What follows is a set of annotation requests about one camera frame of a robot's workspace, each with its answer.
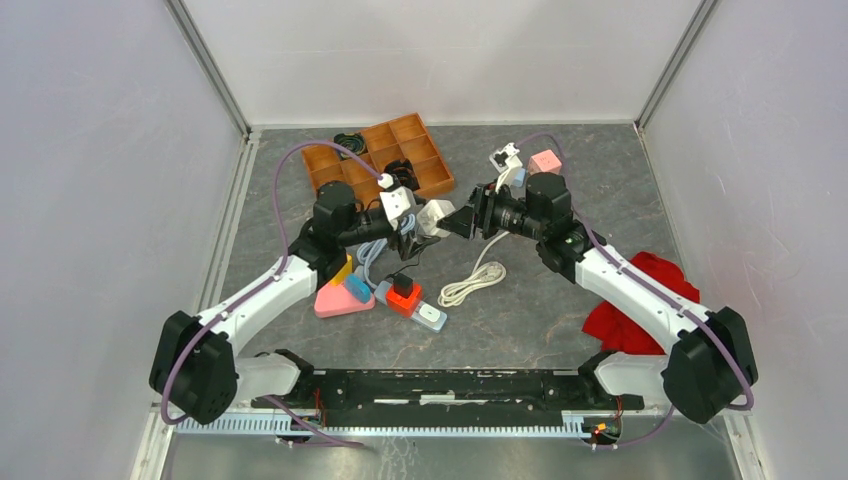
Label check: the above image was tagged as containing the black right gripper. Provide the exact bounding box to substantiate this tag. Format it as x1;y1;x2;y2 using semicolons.
438;179;546;242

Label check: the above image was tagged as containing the thin black cable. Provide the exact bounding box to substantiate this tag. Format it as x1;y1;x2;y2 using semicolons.
384;248;432;283

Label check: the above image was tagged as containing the black power adapter plug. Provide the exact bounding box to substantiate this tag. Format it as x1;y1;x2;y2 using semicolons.
392;273;415;299

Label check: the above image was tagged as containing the red cube socket adapter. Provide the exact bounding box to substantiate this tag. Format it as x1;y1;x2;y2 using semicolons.
385;283;422;318

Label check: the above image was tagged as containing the yellow cube socket adapter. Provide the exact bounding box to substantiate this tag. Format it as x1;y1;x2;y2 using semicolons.
329;254;354;286

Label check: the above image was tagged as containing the blue square plug adapter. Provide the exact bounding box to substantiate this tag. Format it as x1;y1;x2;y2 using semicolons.
343;274;373;304

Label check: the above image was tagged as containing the light blue power strip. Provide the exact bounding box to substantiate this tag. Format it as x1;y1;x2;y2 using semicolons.
374;280;448;332

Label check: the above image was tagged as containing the pink cube socket adapter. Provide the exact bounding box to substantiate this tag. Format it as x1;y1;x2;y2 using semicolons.
527;149;562;175

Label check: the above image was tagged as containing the white cube socket adapter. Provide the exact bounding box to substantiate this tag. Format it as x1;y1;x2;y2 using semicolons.
416;199;456;238

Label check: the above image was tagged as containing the light blue cube adapter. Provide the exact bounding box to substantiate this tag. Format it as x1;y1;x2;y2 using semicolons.
510;168;527;188

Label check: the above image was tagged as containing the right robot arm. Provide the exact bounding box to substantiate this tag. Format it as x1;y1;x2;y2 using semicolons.
431;173;758;424

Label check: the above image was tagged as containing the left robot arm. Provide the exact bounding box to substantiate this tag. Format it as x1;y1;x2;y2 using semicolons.
149;175;426;425

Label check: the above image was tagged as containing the rolled dark orange-patterned tie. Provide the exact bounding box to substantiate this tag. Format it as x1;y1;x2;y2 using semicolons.
383;158;420;191

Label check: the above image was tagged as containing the pink triangular power strip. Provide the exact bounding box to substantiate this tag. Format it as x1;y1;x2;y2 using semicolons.
314;283;376;318

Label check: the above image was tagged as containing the wooden compartment tray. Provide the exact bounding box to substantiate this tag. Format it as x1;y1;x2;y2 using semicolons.
300;113;455;204

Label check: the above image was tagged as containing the rolled green-patterned tie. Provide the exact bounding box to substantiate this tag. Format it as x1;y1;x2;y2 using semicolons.
332;132;368;156

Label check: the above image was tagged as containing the red cloth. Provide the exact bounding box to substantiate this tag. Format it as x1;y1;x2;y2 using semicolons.
575;252;707;355

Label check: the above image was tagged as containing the light blue coiled cable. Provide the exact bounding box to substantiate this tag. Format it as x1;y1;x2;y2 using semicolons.
354;213;419;283

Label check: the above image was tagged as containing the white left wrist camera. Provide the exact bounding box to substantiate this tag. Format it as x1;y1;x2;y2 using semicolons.
377;173;417;230

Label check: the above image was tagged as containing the white power strip cable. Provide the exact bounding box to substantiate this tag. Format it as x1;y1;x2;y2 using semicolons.
437;231;511;309

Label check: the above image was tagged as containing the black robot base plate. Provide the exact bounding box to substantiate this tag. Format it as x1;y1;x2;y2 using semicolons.
278;349;645;427

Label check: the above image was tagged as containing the white cable tray rail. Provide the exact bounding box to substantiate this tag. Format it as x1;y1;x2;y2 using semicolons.
176;410;590;440

